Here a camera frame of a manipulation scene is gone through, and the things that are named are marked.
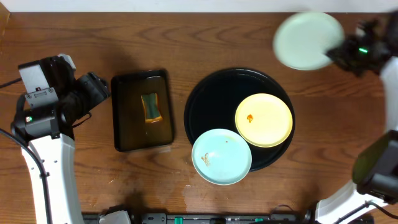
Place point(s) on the light blue plate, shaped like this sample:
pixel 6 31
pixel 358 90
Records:
pixel 302 40
pixel 221 156

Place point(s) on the green orange sponge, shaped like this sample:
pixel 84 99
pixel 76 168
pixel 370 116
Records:
pixel 150 104

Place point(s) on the yellow plate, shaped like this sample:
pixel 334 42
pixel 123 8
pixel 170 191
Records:
pixel 263 120

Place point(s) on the light blue plate bottom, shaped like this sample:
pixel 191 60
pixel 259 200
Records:
pixel 221 156

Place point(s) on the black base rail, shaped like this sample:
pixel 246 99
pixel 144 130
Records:
pixel 162 218

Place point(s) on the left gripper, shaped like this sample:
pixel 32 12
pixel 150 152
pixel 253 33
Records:
pixel 94 88

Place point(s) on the light blue plate top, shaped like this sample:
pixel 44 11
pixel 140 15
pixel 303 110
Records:
pixel 302 40

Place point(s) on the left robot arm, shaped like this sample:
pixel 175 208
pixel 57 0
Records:
pixel 55 102

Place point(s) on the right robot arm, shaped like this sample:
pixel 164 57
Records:
pixel 374 177

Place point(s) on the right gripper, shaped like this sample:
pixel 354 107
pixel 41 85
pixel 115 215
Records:
pixel 339 51

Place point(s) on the black rectangular water tray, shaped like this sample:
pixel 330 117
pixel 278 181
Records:
pixel 131 132

